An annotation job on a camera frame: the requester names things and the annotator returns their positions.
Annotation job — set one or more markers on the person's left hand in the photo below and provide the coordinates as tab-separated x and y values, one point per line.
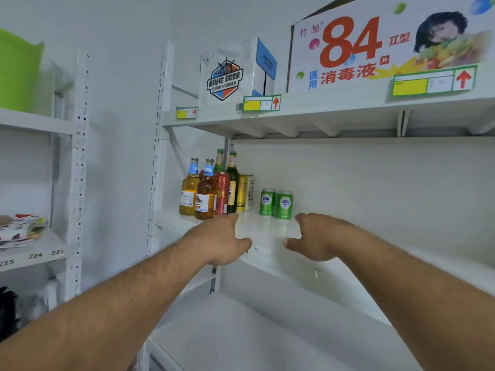
216	241

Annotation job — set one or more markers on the person's right hand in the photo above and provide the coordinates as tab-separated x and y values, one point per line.
325	237

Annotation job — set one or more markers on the person's left thumb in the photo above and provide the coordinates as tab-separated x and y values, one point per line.
243	245

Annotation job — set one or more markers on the person's right thumb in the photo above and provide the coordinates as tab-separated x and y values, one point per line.
294	244

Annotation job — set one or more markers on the person's right forearm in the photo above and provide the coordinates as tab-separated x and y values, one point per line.
421	301

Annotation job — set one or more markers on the person's left forearm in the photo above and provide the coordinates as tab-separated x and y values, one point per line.
104	312

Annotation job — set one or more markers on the green drink can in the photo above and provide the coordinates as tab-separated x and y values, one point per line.
284	205
267	202

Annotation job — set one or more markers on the gold beer can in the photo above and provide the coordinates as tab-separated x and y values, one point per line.
241	193

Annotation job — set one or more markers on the white beer can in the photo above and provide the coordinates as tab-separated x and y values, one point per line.
250	191

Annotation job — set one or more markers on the red beer can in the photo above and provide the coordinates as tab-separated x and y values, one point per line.
222	193

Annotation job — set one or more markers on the amber beer bottle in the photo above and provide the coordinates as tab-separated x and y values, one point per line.
188	193
205	197

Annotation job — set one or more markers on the green beer bottle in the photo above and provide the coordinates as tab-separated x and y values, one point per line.
232	177
219	160

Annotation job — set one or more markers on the white metal shelf unit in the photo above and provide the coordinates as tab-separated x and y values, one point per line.
348	119

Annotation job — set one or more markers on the small yellow shelf label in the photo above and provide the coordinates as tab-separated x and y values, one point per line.
186	113

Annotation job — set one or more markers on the white beer carton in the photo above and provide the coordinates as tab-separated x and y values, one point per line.
226	77

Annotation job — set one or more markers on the white narrow shelf unit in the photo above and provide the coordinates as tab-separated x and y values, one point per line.
73	150

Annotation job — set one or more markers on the large printed cardboard box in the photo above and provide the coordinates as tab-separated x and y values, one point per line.
348	46

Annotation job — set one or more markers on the large yellow green shelf label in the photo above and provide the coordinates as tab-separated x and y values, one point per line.
433	81

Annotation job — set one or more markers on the printed snack packets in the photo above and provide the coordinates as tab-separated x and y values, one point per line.
19	229

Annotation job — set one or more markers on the green plastic bin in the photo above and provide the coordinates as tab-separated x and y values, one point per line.
17	71

